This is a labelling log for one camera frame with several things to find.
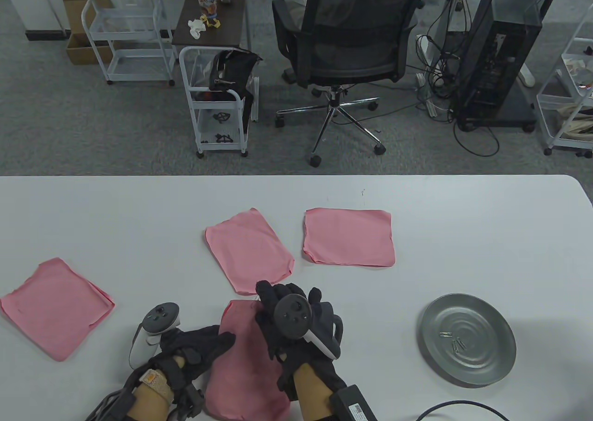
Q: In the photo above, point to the person's left hand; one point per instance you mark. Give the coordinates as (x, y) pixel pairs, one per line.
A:
(194, 347)

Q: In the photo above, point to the person's right hand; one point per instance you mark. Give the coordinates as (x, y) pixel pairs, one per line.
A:
(265, 328)

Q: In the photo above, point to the grey and white hand controller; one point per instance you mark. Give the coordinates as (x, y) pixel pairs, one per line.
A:
(160, 316)
(292, 314)

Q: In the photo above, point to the pink cloth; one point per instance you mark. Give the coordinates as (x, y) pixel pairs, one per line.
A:
(250, 251)
(51, 309)
(241, 384)
(347, 238)

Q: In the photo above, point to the round grey metal plate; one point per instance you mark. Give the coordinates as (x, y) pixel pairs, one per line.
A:
(486, 328)

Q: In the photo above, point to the person's right forearm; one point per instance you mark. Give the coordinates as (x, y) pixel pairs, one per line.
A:
(312, 393)

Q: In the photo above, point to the person's left forearm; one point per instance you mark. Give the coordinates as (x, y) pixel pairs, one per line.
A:
(143, 405)

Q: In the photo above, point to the white rolling cart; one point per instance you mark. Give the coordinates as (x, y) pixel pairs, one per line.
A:
(217, 147)
(572, 143)
(125, 35)

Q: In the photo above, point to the black bag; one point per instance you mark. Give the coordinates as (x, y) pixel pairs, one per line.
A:
(234, 68)

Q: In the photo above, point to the white power strip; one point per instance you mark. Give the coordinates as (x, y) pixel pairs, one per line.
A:
(433, 109)

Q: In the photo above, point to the black mesh office chair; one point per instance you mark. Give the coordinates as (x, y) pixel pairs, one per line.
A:
(347, 45)

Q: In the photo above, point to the dark brown side table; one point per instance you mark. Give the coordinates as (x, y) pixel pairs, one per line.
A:
(231, 22)

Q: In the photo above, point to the white crumpled tissue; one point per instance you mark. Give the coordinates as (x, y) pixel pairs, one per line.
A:
(196, 28)

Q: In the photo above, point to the black rolling platform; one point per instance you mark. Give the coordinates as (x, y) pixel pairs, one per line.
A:
(514, 112)

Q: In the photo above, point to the black computer tower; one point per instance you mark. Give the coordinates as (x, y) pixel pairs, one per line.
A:
(505, 59)

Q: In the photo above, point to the white desk foot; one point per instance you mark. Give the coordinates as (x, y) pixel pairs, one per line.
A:
(527, 77)

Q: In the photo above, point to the brown cardboard box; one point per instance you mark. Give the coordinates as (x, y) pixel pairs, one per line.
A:
(74, 3)

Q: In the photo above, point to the beige cloth bag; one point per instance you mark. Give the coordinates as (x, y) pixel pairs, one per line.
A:
(577, 124)

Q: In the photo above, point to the mixed small items pile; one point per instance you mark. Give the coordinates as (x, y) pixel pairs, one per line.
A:
(577, 71)

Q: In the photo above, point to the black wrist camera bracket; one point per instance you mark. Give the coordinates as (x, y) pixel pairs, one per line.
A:
(190, 402)

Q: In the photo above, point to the small black bracket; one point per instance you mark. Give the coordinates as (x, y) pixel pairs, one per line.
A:
(221, 117)
(223, 138)

